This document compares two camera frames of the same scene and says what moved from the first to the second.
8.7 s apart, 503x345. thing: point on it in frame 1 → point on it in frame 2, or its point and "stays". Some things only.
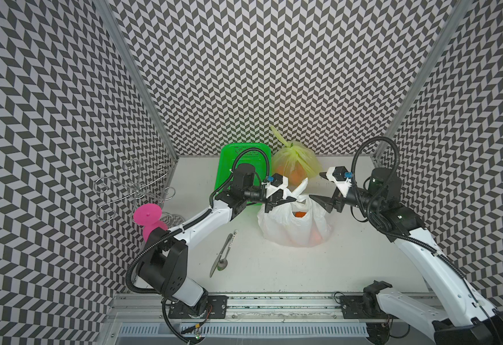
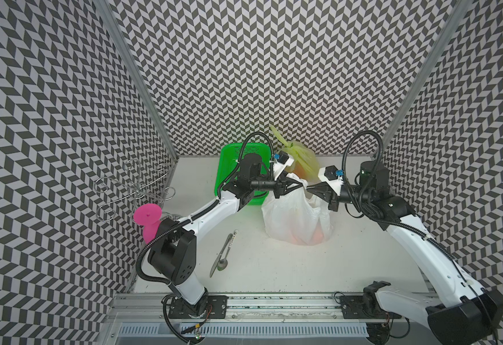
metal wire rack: x=143 y=186 stays
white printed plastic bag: x=299 y=223 stays
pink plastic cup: x=148 y=215 stays
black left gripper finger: x=269 y=203 → x=285 y=187
